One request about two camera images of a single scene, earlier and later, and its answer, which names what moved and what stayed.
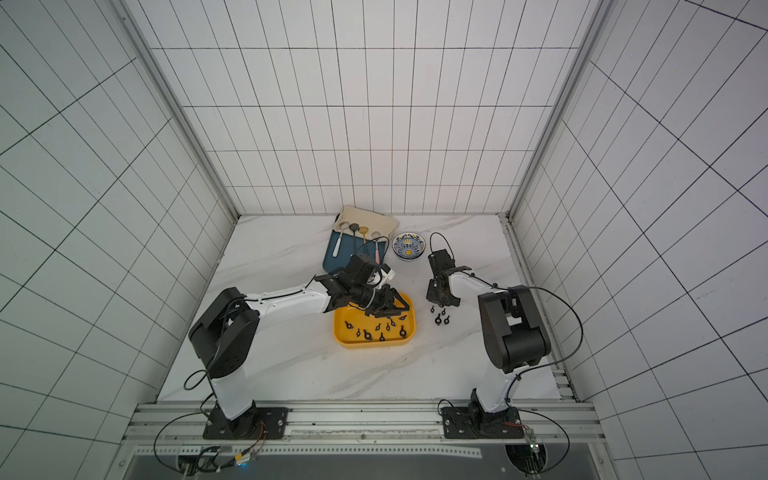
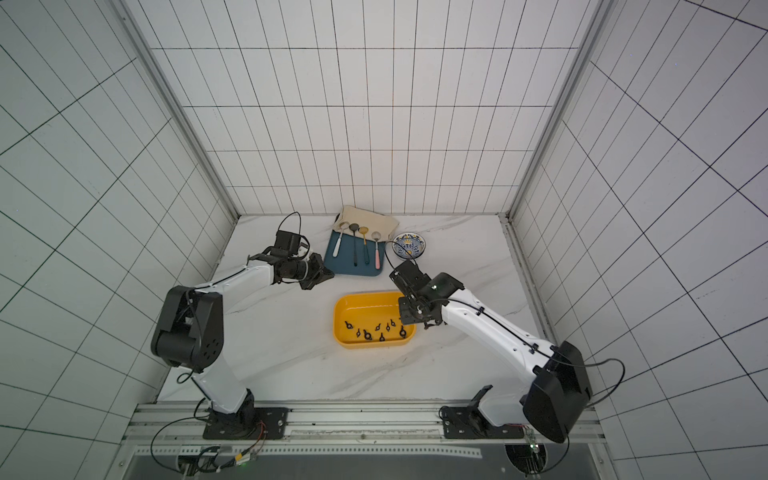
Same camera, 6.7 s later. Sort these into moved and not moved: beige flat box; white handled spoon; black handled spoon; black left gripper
Moved: black left gripper
Not moved: white handled spoon; black handled spoon; beige flat box
